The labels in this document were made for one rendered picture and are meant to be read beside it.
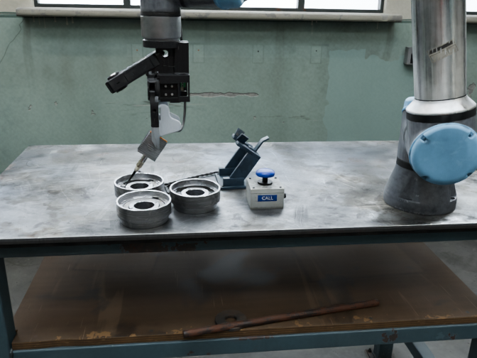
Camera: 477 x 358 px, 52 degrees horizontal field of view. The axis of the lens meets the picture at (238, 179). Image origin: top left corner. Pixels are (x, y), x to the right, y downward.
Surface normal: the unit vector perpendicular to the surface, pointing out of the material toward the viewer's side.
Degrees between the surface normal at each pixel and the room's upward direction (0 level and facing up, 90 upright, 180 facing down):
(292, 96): 90
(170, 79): 90
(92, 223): 0
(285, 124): 90
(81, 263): 0
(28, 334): 0
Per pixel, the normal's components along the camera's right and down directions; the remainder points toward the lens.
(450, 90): 0.06, 0.30
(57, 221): 0.02, -0.94
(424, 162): -0.18, 0.45
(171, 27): 0.62, 0.28
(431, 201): -0.07, 0.04
